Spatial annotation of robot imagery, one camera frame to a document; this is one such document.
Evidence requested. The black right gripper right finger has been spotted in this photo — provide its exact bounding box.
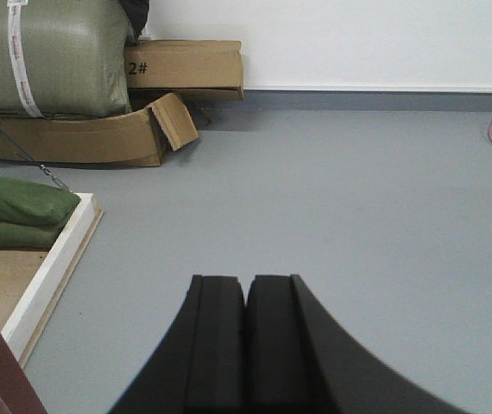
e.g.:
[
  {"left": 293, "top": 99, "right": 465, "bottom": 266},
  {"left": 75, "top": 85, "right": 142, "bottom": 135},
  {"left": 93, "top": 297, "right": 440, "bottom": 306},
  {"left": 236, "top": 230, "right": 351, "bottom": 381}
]
[{"left": 246, "top": 275, "right": 461, "bottom": 413}]

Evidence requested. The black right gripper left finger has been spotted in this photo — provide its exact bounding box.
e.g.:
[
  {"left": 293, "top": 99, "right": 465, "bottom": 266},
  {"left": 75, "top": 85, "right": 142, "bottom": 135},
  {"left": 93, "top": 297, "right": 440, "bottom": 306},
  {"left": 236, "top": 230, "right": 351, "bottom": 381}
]
[{"left": 111, "top": 275, "right": 244, "bottom": 413}]

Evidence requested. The white wooden edge beam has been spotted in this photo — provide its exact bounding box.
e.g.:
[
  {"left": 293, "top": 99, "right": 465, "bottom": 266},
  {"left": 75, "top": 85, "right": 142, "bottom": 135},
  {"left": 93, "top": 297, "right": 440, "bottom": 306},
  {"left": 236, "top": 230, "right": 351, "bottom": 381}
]
[{"left": 1, "top": 193, "right": 104, "bottom": 367}]

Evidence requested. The plywood base platform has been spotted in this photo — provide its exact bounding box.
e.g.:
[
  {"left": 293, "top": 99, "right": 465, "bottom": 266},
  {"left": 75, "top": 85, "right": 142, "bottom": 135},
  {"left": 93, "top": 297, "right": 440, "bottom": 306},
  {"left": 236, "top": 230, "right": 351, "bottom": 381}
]
[{"left": 0, "top": 209, "right": 104, "bottom": 370}]

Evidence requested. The flattened open cardboard box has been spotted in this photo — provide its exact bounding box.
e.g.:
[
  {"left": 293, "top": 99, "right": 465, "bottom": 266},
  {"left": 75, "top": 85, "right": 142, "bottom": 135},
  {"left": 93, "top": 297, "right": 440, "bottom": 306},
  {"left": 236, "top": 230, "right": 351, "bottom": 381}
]
[{"left": 0, "top": 93, "right": 199, "bottom": 166}]

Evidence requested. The lower green sandbag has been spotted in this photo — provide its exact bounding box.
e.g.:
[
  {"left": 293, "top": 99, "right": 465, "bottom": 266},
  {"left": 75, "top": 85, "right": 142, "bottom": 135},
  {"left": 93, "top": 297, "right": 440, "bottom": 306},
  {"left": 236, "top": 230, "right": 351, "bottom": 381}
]
[{"left": 0, "top": 223, "right": 62, "bottom": 250}]

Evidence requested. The green sandbag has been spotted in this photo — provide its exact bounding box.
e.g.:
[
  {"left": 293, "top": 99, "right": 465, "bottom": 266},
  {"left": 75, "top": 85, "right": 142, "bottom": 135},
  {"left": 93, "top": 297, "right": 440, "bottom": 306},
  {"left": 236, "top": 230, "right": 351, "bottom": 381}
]
[
  {"left": 0, "top": 223, "right": 62, "bottom": 250},
  {"left": 0, "top": 176, "right": 80, "bottom": 228}
]

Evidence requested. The upper green sandbag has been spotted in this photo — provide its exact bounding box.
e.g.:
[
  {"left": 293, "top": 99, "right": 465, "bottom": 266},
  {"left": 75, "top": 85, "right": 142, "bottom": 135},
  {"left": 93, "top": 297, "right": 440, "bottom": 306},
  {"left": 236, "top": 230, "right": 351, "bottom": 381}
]
[{"left": 0, "top": 176, "right": 80, "bottom": 228}]

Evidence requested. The cardboard box marked 2# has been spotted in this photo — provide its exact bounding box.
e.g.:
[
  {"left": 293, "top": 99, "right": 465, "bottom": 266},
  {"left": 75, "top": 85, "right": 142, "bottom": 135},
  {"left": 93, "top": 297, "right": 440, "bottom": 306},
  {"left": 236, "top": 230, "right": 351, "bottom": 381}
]
[{"left": 124, "top": 40, "right": 243, "bottom": 100}]

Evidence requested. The large olive woven sack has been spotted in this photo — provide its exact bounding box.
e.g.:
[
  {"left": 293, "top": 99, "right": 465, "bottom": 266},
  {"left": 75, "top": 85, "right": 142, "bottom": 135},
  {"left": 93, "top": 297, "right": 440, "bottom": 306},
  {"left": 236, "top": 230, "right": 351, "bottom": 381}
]
[{"left": 0, "top": 1, "right": 130, "bottom": 118}]

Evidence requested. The steel guy wire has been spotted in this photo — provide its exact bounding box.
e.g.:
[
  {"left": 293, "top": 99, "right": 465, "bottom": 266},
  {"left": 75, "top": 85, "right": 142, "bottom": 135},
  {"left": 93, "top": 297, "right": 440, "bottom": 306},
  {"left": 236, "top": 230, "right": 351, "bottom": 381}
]
[{"left": 0, "top": 103, "right": 73, "bottom": 194}]

